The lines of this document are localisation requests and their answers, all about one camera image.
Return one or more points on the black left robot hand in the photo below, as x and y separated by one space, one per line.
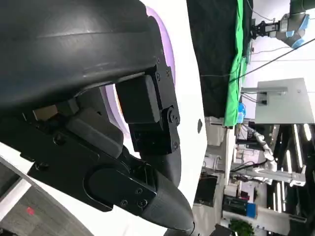
61 49

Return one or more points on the orange white toy bread roll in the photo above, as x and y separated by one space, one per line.
119 105

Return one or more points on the lilac plate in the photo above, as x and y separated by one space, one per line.
168 49

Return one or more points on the black cloth backdrop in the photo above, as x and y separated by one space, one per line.
211 49

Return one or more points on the black round table grommet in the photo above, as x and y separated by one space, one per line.
199 126

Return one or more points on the green cloth backdrop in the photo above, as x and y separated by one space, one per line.
241 37

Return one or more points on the black monitor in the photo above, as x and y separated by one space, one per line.
206 189

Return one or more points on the grey metal cabinet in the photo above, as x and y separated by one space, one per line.
283 108

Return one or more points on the blue box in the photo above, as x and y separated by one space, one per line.
251 209

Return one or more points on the green plant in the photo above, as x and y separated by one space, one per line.
242 227

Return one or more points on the aluminium frame rail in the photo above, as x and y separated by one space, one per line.
283 175

